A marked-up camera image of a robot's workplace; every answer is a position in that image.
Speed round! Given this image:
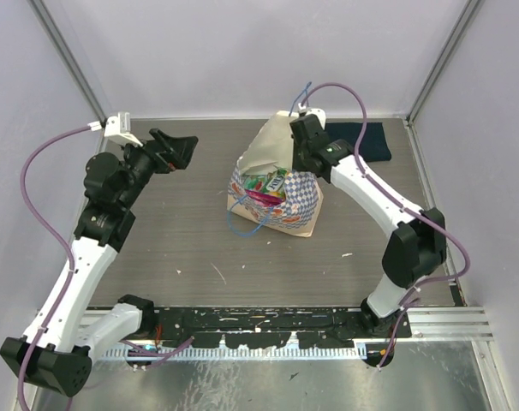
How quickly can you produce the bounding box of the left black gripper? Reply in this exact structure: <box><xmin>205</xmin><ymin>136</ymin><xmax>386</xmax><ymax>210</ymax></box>
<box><xmin>118</xmin><ymin>128</ymin><xmax>196</xmax><ymax>209</ymax></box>

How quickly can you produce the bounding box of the blue checkered paper bag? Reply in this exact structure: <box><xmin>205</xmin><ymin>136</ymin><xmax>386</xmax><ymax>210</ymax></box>
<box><xmin>226</xmin><ymin>80</ymin><xmax>324</xmax><ymax>239</ymax></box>

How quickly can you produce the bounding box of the green Fox's candy packet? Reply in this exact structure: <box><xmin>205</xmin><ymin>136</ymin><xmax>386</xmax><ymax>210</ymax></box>
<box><xmin>243</xmin><ymin>168</ymin><xmax>288</xmax><ymax>195</ymax></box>

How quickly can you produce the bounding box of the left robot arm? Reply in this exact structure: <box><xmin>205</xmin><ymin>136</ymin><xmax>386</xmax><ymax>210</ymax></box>
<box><xmin>0</xmin><ymin>128</ymin><xmax>199</xmax><ymax>397</ymax></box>

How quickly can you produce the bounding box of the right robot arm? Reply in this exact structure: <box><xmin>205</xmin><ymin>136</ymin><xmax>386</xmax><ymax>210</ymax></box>
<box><xmin>289</xmin><ymin>109</ymin><xmax>447</xmax><ymax>337</ymax></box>

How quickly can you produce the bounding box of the folded navy cloth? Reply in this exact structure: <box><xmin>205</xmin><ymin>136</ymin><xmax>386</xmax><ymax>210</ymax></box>
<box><xmin>325</xmin><ymin>122</ymin><xmax>392</xmax><ymax>163</ymax></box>

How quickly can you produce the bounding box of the purple snack packet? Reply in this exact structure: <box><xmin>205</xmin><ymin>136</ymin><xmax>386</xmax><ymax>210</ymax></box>
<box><xmin>246</xmin><ymin>190</ymin><xmax>286</xmax><ymax>207</ymax></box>

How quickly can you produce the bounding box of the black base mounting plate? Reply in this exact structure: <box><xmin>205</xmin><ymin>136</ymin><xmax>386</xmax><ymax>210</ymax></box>
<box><xmin>107</xmin><ymin>306</ymin><xmax>413</xmax><ymax>350</ymax></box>

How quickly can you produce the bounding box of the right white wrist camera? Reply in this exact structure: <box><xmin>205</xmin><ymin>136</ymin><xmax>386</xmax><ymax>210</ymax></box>
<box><xmin>297</xmin><ymin>103</ymin><xmax>313</xmax><ymax>116</ymax></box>

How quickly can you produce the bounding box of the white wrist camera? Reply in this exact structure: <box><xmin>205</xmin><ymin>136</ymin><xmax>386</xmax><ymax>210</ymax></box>
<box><xmin>104</xmin><ymin>111</ymin><xmax>143</xmax><ymax>147</ymax></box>
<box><xmin>297</xmin><ymin>103</ymin><xmax>313</xmax><ymax>116</ymax></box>

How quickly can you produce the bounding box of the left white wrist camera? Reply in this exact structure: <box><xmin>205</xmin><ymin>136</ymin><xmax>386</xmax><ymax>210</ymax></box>
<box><xmin>104</xmin><ymin>111</ymin><xmax>143</xmax><ymax>147</ymax></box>

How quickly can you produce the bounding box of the left aluminium frame post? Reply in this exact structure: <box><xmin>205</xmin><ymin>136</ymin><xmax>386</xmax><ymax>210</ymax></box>
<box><xmin>27</xmin><ymin>0</ymin><xmax>107</xmax><ymax>121</ymax></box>

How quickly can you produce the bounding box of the aluminium frame post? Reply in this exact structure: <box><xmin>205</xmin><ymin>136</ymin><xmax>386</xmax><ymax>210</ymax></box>
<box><xmin>27</xmin><ymin>0</ymin><xmax>107</xmax><ymax>121</ymax></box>
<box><xmin>406</xmin><ymin>0</ymin><xmax>485</xmax><ymax>124</ymax></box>

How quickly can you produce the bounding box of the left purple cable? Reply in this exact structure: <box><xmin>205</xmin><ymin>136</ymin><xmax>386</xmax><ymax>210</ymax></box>
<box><xmin>17</xmin><ymin>123</ymin><xmax>106</xmax><ymax>411</ymax></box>

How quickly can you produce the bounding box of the right aluminium frame post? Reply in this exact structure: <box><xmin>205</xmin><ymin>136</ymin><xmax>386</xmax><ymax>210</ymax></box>
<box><xmin>406</xmin><ymin>0</ymin><xmax>485</xmax><ymax>124</ymax></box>

